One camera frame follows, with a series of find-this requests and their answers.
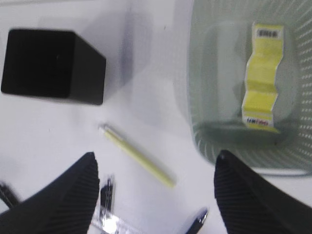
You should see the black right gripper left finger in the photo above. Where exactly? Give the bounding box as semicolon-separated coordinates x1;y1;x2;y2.
0;152;99;234

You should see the yellow utility knife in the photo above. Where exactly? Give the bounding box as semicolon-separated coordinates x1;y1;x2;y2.
98;124;176;188

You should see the green woven plastic basket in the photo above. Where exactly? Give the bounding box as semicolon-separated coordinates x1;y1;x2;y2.
188;0;312;177

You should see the black square pen holder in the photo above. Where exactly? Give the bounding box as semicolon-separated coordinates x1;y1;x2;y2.
0;28;106;105

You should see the black pen left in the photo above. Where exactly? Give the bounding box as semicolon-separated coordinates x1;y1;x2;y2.
0;182;20;209

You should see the black pen middle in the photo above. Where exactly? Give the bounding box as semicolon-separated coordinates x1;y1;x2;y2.
99;175;115;220

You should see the clear plastic ruler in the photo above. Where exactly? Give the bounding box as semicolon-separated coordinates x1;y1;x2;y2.
91;209;144;234

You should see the blue black pen right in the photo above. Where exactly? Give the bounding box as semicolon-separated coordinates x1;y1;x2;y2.
178;207;209;234

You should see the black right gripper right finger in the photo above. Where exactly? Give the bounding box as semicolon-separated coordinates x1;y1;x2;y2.
214;150;312;234

